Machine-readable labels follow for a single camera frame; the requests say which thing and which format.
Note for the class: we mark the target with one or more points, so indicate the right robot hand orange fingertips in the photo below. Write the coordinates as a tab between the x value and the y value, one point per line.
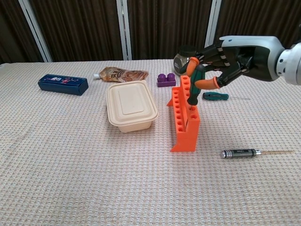
258	58

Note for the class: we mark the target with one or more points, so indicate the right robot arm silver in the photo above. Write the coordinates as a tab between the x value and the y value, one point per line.
291	63

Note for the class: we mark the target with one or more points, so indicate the silver black precision screwdriver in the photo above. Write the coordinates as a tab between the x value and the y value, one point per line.
240	153

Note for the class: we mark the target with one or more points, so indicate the orange tool holder rack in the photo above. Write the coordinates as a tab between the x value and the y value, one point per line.
188	139

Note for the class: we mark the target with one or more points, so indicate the glass jar black lid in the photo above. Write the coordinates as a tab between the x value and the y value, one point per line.
179	63

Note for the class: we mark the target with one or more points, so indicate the purple toy building brick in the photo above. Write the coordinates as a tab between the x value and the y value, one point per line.
165	82

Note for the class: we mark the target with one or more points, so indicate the beige lidded food container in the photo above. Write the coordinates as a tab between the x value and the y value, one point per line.
131	101

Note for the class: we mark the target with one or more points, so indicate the brown spouted sauce pouch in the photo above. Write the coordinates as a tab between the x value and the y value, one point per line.
122	74

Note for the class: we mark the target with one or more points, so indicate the dark brown curtain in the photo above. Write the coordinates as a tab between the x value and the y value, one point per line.
82	28

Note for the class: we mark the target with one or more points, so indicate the dark blue cardboard box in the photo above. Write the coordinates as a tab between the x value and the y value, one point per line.
61	86

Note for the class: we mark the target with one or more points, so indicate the beige waffle tablecloth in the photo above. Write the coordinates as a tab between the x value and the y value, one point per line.
70	164

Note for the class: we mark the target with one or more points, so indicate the white frame post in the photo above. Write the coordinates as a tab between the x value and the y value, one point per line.
211	23
35	28
123	28

